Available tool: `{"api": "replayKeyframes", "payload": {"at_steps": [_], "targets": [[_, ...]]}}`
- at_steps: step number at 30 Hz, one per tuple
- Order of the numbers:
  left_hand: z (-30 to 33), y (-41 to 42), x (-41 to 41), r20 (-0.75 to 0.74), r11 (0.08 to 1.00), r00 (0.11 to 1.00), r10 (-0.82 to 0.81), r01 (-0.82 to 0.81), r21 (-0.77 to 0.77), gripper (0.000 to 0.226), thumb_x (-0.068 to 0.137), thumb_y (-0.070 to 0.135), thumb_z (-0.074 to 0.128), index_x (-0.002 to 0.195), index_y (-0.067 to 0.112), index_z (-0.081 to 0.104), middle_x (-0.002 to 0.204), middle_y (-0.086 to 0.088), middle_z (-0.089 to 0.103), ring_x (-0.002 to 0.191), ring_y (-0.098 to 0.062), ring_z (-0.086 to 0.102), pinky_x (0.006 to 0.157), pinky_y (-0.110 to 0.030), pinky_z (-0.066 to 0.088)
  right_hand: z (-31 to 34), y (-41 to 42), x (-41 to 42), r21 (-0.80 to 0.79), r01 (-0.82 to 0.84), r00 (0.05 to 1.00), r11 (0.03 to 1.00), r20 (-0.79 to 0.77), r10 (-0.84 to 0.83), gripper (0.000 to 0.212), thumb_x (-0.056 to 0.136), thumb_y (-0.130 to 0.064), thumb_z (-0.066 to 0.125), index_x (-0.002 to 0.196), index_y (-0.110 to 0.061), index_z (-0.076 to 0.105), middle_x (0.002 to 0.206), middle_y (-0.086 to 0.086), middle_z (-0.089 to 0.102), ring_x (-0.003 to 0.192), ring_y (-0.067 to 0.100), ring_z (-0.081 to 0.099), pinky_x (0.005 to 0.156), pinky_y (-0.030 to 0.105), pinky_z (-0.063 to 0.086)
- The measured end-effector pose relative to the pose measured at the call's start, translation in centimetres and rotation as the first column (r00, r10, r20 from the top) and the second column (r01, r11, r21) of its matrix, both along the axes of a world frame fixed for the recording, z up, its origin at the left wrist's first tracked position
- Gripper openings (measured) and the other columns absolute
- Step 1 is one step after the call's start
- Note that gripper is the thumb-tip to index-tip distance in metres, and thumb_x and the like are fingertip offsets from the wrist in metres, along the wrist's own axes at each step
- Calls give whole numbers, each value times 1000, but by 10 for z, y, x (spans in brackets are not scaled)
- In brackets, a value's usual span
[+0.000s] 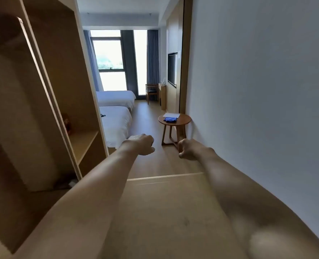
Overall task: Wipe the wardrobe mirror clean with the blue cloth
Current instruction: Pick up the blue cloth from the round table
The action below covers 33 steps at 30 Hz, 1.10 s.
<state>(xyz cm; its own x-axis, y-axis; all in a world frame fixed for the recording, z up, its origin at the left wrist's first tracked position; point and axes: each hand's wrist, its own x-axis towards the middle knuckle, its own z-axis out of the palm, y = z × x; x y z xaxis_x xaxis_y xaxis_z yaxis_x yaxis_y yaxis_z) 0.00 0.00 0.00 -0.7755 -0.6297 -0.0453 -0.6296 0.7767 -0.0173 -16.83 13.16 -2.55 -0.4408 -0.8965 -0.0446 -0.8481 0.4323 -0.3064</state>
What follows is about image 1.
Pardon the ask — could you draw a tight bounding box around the person's left hand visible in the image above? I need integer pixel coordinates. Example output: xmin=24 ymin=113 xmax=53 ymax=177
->
xmin=121 ymin=134 xmax=155 ymax=156

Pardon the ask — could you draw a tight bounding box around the person's right hand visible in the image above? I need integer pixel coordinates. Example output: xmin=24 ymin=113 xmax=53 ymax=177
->
xmin=177 ymin=138 xmax=207 ymax=160

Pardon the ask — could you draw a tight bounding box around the light wooden wardrobe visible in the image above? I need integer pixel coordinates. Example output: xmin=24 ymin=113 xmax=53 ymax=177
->
xmin=0 ymin=0 xmax=109 ymax=254

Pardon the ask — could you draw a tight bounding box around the person's left forearm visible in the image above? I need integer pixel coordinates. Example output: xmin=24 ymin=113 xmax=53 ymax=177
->
xmin=15 ymin=144 xmax=138 ymax=259

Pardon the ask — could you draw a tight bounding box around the person's right forearm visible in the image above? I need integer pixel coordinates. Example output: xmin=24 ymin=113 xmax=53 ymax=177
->
xmin=200 ymin=147 xmax=319 ymax=259

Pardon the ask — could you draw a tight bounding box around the round wooden side table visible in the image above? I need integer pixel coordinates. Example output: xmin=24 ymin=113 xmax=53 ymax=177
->
xmin=158 ymin=113 xmax=192 ymax=150

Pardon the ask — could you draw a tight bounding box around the white bed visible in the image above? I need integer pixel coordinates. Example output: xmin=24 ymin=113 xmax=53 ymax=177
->
xmin=99 ymin=106 xmax=133 ymax=149
xmin=96 ymin=90 xmax=136 ymax=111

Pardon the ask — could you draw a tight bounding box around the narrow wooden desk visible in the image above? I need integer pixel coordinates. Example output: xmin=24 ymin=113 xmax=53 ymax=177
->
xmin=158 ymin=83 xmax=167 ymax=111

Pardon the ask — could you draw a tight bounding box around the red printed box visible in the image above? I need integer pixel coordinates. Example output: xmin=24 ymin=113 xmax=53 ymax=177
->
xmin=62 ymin=113 xmax=72 ymax=135

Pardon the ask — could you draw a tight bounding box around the clear bag of slippers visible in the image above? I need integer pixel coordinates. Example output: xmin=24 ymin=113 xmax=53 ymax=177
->
xmin=54 ymin=174 xmax=79 ymax=190

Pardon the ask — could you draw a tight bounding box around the grey curtain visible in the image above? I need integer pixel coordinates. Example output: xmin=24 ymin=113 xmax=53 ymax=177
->
xmin=83 ymin=30 xmax=104 ymax=92
xmin=147 ymin=30 xmax=160 ymax=85

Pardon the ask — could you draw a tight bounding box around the large bright window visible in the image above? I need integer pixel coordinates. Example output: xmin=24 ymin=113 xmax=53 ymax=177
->
xmin=90 ymin=29 xmax=148 ymax=96

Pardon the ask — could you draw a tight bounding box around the black wall television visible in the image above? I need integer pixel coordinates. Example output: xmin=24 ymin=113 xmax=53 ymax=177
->
xmin=167 ymin=52 xmax=178 ymax=87

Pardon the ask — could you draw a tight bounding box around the wooden wall panel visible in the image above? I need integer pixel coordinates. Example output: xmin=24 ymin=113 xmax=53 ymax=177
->
xmin=166 ymin=0 xmax=194 ymax=114

